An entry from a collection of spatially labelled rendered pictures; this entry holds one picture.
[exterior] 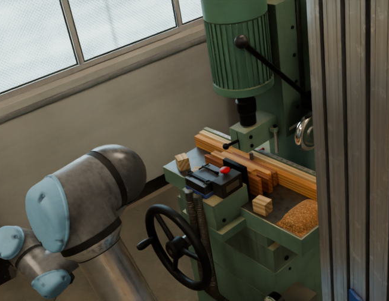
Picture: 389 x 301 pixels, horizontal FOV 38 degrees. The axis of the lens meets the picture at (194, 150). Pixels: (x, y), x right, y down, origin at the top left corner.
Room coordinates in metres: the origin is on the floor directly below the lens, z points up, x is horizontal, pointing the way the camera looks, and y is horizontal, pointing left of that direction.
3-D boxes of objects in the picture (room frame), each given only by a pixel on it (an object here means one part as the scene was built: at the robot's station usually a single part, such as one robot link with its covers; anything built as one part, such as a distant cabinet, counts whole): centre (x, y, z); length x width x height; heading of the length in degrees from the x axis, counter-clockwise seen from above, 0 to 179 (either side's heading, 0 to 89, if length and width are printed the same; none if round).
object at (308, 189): (1.45, -0.21, 0.92); 0.67 x 0.02 x 0.04; 36
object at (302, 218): (1.22, -0.27, 0.92); 0.14 x 0.09 x 0.04; 126
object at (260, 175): (1.43, -0.16, 0.93); 0.16 x 0.02 x 0.05; 36
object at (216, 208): (1.36, -0.04, 0.92); 0.15 x 0.13 x 0.09; 36
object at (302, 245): (1.41, -0.11, 0.87); 0.61 x 0.30 x 0.06; 36
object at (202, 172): (1.36, -0.04, 0.99); 0.13 x 0.11 x 0.06; 36
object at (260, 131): (1.51, -0.19, 1.03); 0.14 x 0.07 x 0.09; 126
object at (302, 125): (1.47, -0.35, 1.02); 0.12 x 0.03 x 0.12; 126
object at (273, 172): (1.47, -0.17, 0.92); 0.19 x 0.02 x 0.05; 36
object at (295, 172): (1.49, -0.21, 0.93); 0.60 x 0.02 x 0.05; 36
